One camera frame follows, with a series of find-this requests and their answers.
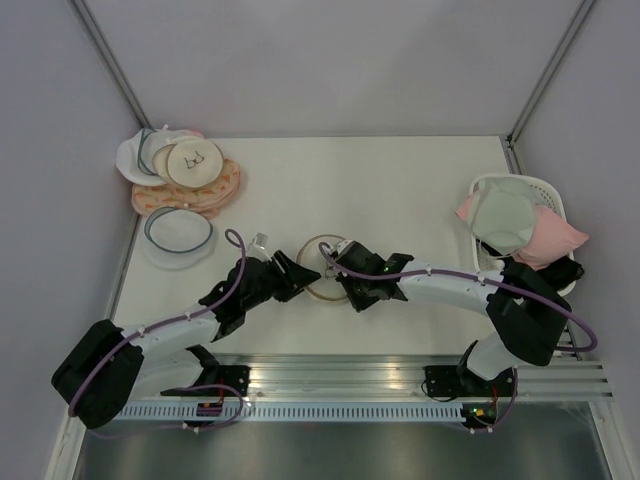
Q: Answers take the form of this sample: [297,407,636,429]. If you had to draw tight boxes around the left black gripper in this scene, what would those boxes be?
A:
[242,250,321,311]

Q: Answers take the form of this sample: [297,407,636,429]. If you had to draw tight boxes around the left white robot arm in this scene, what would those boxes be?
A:
[51,251,322,430]

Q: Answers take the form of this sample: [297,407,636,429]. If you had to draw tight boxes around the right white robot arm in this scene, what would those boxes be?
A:
[319,240,570,401]

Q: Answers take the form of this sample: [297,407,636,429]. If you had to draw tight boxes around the beige bag with bra print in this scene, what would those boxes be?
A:
[152,137,224,189]

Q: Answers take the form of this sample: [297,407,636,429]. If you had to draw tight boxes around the pale green bra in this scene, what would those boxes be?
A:
[467,177,537,256]

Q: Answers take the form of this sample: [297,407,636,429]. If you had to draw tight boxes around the pink bra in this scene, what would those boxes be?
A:
[456,194,589,270]

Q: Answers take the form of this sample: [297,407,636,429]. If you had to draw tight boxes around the white bag blue rim rear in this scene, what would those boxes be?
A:
[115,125,203,187]

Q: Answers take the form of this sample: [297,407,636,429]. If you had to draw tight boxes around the white plastic laundry basket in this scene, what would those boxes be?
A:
[456,174,589,296]

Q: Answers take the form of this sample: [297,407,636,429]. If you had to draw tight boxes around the black garment in basket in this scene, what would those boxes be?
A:
[495,256,585,297]

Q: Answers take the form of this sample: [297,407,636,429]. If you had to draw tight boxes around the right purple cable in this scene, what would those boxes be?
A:
[317,241,598,434]

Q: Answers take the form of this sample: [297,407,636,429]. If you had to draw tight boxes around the purple cable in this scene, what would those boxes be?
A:
[67,228,251,441]
[317,241,598,434]

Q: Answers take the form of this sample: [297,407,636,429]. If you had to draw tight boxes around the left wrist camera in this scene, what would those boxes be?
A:
[249,233,271,261]

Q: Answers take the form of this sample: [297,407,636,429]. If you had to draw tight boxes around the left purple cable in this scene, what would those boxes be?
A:
[67,228,251,441]

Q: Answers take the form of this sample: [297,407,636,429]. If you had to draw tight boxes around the aluminium mounting rail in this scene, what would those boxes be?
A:
[215,353,614,402]

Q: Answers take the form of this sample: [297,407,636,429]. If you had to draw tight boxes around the white slotted cable duct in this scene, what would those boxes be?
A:
[115,399,465,423]

